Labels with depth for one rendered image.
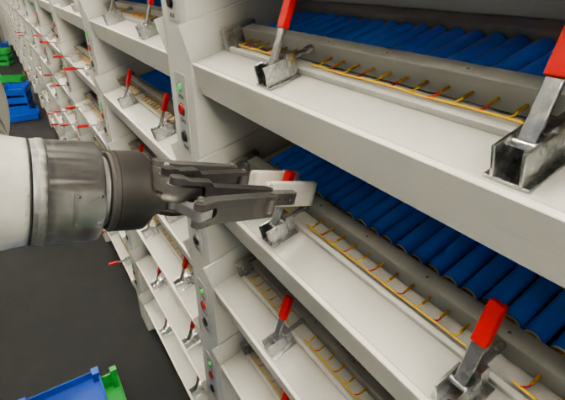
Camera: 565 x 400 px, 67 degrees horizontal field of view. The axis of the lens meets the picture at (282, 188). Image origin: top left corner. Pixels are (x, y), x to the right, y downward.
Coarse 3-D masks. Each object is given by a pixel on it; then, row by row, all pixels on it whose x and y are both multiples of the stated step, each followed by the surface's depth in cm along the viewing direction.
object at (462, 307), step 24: (264, 168) 62; (312, 216) 54; (336, 216) 50; (336, 240) 48; (360, 240) 46; (384, 240) 45; (360, 264) 45; (384, 264) 44; (408, 264) 42; (408, 288) 41; (432, 288) 39; (456, 288) 38; (456, 312) 37; (480, 312) 36; (504, 336) 33; (528, 336) 33; (528, 360) 32; (552, 360) 31; (552, 384) 31
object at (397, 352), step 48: (240, 144) 66; (288, 144) 71; (240, 240) 60; (288, 240) 52; (288, 288) 51; (336, 288) 44; (336, 336) 44; (384, 336) 39; (384, 384) 39; (432, 384) 34; (528, 384) 32
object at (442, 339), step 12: (300, 228) 52; (336, 252) 48; (348, 264) 46; (360, 276) 44; (372, 288) 43; (384, 288) 42; (396, 300) 41; (408, 312) 39; (420, 324) 38; (432, 336) 37; (444, 336) 37; (456, 348) 35; (492, 372) 33; (504, 384) 32; (516, 396) 31
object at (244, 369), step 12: (240, 336) 83; (216, 348) 80; (228, 348) 82; (240, 348) 84; (228, 360) 83; (240, 360) 83; (252, 360) 81; (228, 372) 81; (240, 372) 81; (252, 372) 80; (264, 372) 78; (240, 384) 79; (252, 384) 78; (264, 384) 78; (276, 384) 77; (240, 396) 77; (252, 396) 76; (264, 396) 76; (276, 396) 75
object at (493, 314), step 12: (492, 300) 30; (492, 312) 30; (504, 312) 30; (480, 324) 31; (492, 324) 30; (480, 336) 31; (492, 336) 30; (468, 348) 31; (480, 348) 31; (468, 360) 31; (456, 372) 32; (468, 372) 31; (468, 384) 32
